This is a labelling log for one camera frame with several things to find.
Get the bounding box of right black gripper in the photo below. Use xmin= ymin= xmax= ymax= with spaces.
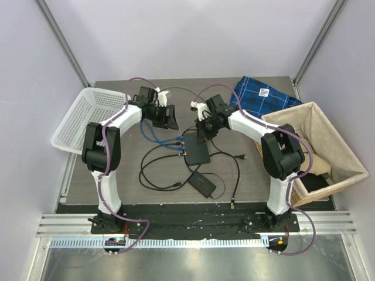
xmin=195 ymin=115 xmax=221 ymax=145

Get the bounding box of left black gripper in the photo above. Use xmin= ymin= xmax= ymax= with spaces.
xmin=146 ymin=104 xmax=179 ymax=130

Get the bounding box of black network switch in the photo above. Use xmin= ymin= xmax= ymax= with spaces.
xmin=183 ymin=132 xmax=211 ymax=167

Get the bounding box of blue ethernet cable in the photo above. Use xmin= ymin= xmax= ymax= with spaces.
xmin=139 ymin=119 xmax=185 ymax=156
xmin=143 ymin=121 xmax=185 ymax=147

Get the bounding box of grey ethernet cable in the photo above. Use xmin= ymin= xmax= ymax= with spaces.
xmin=162 ymin=85 xmax=200 ymax=100

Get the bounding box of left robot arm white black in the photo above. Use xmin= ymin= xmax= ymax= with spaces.
xmin=81 ymin=87 xmax=179 ymax=234

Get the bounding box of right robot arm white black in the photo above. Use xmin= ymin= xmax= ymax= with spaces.
xmin=190 ymin=94 xmax=305 ymax=231

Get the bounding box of black power adapter brick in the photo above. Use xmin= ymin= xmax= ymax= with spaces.
xmin=188 ymin=172 xmax=216 ymax=198

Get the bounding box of blue plaid cloth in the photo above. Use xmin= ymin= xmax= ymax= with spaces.
xmin=234 ymin=76 xmax=302 ymax=118

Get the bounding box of white perforated plastic basket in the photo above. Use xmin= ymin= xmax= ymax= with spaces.
xmin=50 ymin=87 xmax=125 ymax=155

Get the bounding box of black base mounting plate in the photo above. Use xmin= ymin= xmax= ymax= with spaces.
xmin=55 ymin=201 xmax=335 ymax=238

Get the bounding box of beige cloth in basket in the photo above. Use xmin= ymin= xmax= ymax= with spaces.
xmin=300 ymin=138 xmax=331 ymax=179

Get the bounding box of wicker basket with beige liner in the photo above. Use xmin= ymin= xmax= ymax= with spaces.
xmin=261 ymin=102 xmax=369 ymax=207

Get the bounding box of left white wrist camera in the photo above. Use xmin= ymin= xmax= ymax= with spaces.
xmin=155 ymin=87 xmax=171 ymax=107

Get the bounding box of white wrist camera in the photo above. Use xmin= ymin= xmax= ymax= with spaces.
xmin=155 ymin=87 xmax=171 ymax=107
xmin=190 ymin=101 xmax=211 ymax=121

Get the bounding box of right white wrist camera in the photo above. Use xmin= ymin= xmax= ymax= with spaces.
xmin=190 ymin=101 xmax=211 ymax=121

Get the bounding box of black power cord with plug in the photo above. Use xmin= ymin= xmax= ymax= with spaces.
xmin=184 ymin=125 xmax=248 ymax=209

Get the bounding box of black ethernet cable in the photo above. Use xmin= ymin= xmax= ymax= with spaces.
xmin=138 ymin=141 xmax=188 ymax=191

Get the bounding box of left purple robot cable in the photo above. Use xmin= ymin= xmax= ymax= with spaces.
xmin=96 ymin=77 xmax=151 ymax=254

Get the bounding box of aluminium frame rail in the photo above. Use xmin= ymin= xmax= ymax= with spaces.
xmin=36 ymin=211 xmax=356 ymax=249

